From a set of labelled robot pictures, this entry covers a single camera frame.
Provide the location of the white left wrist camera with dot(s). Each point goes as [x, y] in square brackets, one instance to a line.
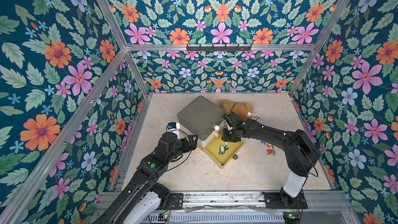
[174, 127]

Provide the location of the brown teddy bear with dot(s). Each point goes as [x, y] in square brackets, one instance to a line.
[242, 110]

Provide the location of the white yellow drawer cabinet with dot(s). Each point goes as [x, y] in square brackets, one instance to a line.
[205, 138]

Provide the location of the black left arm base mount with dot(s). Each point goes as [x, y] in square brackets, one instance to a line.
[169, 201]

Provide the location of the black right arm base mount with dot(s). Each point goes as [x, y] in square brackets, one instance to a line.
[281, 200]

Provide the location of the yellow bottom drawer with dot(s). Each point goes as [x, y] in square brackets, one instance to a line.
[212, 150]

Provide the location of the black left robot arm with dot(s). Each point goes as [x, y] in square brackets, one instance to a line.
[143, 194]

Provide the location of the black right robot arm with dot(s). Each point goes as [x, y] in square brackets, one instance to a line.
[300, 152]

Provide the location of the black hook rail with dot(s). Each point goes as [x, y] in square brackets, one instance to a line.
[222, 47]

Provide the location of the aluminium front rail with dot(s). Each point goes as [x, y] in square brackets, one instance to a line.
[248, 207]

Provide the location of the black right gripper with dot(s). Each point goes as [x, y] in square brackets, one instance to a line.
[230, 132]

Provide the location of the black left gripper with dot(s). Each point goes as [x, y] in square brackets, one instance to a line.
[191, 145]

